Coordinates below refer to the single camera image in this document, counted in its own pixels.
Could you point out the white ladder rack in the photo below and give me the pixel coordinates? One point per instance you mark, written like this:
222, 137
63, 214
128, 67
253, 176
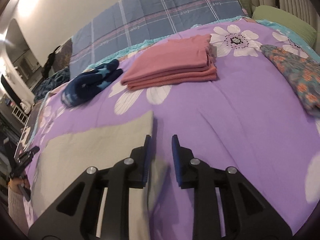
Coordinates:
18, 113

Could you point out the navy star print fleece garment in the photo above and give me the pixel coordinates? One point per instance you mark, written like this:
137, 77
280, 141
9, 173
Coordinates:
85, 87

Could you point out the black garment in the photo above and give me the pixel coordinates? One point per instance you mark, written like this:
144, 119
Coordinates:
51, 60

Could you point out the teal orange floral cloth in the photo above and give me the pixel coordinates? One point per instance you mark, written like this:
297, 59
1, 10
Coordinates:
300, 80

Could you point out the salmon folded garment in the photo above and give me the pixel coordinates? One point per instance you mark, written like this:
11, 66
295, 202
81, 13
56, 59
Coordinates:
175, 82

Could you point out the teal fuzzy blanket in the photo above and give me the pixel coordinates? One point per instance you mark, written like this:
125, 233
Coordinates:
50, 85

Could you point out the pink folded garment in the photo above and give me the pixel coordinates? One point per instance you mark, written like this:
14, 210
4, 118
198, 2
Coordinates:
170, 57

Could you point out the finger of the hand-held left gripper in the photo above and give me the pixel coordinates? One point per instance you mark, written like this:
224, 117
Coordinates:
32, 150
24, 159

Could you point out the blue plaid blanket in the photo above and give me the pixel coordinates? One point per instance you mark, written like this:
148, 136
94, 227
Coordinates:
150, 17

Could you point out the purple floral quilt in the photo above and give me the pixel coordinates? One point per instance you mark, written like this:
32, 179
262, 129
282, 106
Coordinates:
237, 117

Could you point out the person's left forearm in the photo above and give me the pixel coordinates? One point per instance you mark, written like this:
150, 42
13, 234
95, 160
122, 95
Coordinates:
17, 205

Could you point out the beige long-sleeve shirt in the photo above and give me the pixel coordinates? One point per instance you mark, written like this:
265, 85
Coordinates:
87, 155

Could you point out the person's left hand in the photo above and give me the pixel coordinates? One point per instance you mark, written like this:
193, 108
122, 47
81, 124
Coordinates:
15, 183

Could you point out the large green pillow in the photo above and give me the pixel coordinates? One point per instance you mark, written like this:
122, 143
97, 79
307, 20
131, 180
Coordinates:
282, 20

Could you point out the beige ribbed panel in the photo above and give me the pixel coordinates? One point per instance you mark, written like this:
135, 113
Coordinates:
295, 0

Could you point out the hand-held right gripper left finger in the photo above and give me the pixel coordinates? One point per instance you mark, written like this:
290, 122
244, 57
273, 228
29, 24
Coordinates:
146, 162

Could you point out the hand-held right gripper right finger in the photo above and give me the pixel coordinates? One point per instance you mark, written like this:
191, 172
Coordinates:
176, 162

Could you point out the dark deer print bedsheet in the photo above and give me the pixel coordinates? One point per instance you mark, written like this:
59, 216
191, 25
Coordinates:
62, 52

